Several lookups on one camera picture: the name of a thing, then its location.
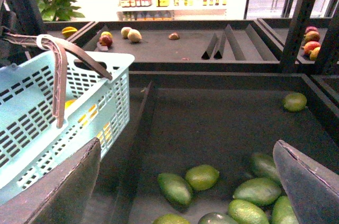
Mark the light blue plastic basket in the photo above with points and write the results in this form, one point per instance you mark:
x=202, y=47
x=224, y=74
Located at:
x=31, y=143

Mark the black display shelf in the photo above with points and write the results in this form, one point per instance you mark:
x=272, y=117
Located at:
x=181, y=119

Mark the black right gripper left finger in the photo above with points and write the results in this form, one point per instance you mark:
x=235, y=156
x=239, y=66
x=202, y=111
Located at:
x=61, y=196

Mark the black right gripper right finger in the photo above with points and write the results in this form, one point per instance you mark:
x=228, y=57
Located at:
x=311, y=187

